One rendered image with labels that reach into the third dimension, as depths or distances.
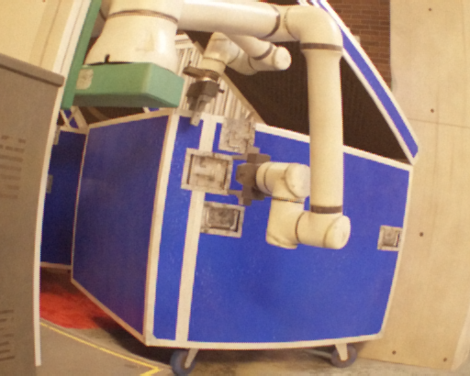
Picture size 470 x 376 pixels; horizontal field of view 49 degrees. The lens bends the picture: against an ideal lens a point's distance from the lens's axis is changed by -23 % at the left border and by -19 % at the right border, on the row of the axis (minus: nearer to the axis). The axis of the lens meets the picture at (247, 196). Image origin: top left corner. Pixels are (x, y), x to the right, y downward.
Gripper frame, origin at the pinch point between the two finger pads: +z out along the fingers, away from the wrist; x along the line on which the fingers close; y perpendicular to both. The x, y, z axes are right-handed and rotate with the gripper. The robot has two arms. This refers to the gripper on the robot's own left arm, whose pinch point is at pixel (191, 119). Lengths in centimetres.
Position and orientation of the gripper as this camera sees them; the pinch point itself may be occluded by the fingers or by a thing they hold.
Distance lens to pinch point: 202.5
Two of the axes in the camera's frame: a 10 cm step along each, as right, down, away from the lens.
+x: -5.3, -0.7, 8.4
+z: -2.9, 9.5, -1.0
